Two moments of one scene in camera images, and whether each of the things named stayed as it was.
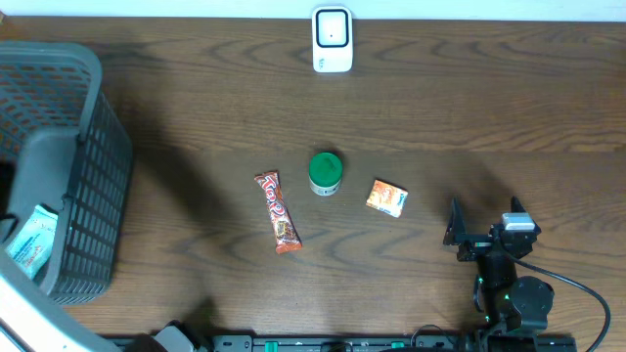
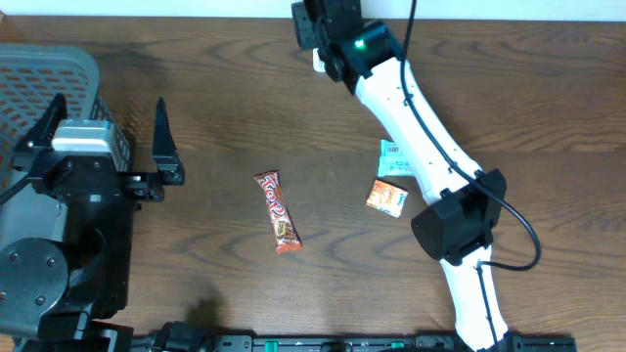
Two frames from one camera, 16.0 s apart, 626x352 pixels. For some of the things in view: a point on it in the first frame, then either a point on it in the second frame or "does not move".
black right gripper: x=476 y=244 -> x=303 y=22
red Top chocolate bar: x=286 y=233 does not move
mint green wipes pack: x=29 y=242 -> x=391 y=161
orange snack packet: x=387 y=198 does not move
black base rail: x=387 y=343 does not move
